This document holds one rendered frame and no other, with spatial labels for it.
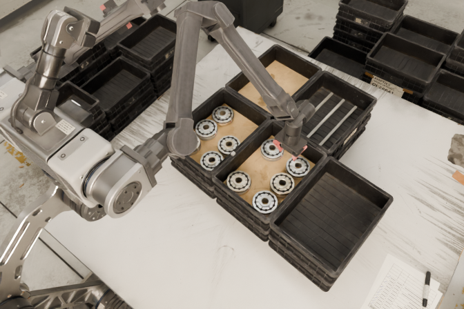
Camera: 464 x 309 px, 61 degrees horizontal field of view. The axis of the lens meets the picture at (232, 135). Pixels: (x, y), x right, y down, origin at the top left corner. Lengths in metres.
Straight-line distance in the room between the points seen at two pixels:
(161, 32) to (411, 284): 2.19
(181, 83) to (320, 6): 3.02
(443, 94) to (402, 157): 0.91
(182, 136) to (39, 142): 0.35
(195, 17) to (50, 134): 0.49
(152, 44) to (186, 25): 1.75
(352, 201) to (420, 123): 0.68
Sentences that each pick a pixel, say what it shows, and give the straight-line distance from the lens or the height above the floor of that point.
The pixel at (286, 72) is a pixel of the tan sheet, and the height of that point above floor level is 0.83.
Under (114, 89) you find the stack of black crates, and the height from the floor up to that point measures 0.38.
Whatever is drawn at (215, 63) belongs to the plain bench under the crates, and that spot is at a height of 0.70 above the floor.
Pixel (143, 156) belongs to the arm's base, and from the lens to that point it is 0.99.
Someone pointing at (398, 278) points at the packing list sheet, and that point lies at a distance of 1.75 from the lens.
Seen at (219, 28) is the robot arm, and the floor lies 1.57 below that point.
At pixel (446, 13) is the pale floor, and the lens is 4.21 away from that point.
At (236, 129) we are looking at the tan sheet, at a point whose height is 0.83.
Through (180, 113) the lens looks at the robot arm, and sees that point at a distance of 1.04.
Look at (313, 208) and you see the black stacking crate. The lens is 1.64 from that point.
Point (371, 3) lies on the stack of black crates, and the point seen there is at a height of 0.49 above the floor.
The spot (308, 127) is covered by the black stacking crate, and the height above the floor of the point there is 0.83.
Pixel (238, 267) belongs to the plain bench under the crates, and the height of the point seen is 0.70.
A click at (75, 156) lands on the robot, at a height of 1.53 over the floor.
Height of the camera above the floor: 2.29
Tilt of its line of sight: 54 degrees down
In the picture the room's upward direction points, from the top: 4 degrees counter-clockwise
